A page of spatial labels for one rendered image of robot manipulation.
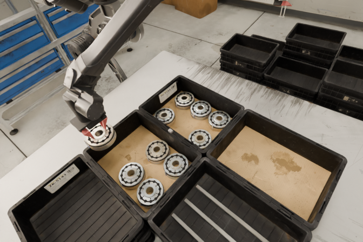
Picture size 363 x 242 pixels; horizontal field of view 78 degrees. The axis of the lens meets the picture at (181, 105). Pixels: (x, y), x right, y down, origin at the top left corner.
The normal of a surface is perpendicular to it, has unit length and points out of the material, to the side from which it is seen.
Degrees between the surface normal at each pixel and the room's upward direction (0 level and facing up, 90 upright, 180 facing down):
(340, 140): 0
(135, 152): 0
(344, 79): 0
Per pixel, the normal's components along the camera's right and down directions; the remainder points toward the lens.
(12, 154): -0.11, -0.68
